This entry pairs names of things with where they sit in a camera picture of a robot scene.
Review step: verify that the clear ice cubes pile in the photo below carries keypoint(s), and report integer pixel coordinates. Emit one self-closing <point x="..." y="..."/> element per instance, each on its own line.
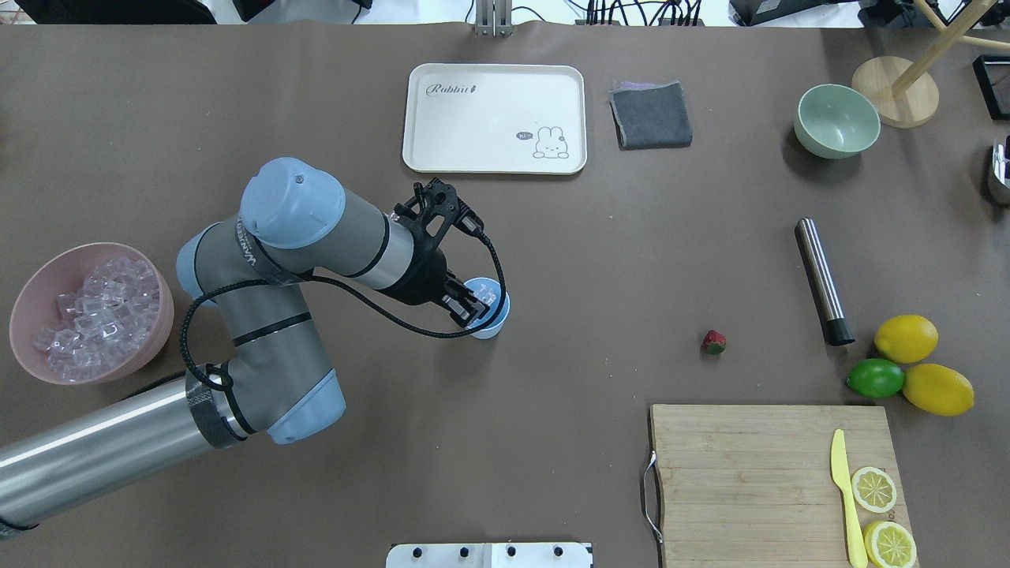
<point x="104" y="322"/>

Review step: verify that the pink bowl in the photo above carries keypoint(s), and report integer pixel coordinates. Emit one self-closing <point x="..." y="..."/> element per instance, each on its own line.
<point x="35" y="308"/>

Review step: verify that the yellow plastic knife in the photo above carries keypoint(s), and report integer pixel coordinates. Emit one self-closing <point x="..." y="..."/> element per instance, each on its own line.
<point x="839" y="470"/>

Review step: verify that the light blue cup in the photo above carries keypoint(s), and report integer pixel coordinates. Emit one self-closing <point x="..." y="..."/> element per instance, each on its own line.
<point x="493" y="323"/>

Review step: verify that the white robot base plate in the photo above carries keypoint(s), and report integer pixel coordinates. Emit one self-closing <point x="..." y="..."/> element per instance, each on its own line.
<point x="501" y="554"/>

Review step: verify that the upper lemon slice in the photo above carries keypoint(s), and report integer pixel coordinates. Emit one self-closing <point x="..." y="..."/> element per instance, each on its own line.
<point x="874" y="490"/>

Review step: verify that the steel muddler black tip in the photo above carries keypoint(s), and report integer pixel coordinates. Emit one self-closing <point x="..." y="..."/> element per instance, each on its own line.
<point x="833" y="322"/>

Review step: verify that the lower lemon slice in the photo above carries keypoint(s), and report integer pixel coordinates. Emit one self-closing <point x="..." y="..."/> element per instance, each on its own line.
<point x="889" y="544"/>

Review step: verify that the red strawberry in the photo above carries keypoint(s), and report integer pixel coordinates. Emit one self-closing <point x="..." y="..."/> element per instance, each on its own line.
<point x="714" y="342"/>

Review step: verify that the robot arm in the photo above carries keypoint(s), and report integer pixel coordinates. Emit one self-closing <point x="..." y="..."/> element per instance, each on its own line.
<point x="255" y="361"/>

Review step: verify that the lower yellow lemon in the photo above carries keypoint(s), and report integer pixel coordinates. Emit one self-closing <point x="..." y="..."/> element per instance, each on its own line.
<point x="938" y="389"/>

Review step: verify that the wooden cutting board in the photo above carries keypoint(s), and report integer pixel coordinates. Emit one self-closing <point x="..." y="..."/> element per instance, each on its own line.
<point x="749" y="485"/>

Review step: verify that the clear ice cube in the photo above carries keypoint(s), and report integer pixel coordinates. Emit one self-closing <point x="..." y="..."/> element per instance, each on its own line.
<point x="488" y="293"/>

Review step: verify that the yellow lemon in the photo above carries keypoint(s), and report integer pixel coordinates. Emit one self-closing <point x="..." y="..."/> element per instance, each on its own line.
<point x="938" y="389"/>
<point x="906" y="339"/>

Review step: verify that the wooden cup tree stand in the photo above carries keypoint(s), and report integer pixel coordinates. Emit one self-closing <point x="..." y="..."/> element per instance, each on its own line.
<point x="902" y="92"/>

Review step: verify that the aluminium frame post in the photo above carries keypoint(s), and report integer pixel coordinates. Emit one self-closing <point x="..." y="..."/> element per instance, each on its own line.
<point x="493" y="18"/>

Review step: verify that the grey folded cloth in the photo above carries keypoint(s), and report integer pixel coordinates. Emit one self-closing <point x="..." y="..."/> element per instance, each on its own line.
<point x="651" y="116"/>

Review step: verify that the green lime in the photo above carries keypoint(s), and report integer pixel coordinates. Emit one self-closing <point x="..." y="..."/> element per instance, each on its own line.
<point x="876" y="378"/>

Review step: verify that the green bowl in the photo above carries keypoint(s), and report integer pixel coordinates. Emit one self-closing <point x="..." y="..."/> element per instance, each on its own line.
<point x="835" y="122"/>

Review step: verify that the lemon slice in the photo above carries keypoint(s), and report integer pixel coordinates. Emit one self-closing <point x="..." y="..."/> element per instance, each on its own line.
<point x="874" y="490"/>
<point x="889" y="544"/>

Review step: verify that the cream rabbit tray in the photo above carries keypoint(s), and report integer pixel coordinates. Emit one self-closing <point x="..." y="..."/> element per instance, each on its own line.
<point x="495" y="119"/>

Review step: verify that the black picture frame tray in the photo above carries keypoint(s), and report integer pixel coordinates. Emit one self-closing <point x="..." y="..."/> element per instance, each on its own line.
<point x="992" y="74"/>

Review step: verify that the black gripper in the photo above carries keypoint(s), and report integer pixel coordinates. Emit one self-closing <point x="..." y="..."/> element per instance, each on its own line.
<point x="424" y="278"/>

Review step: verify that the upper yellow lemon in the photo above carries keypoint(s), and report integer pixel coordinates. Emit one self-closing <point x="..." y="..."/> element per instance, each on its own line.
<point x="906" y="339"/>

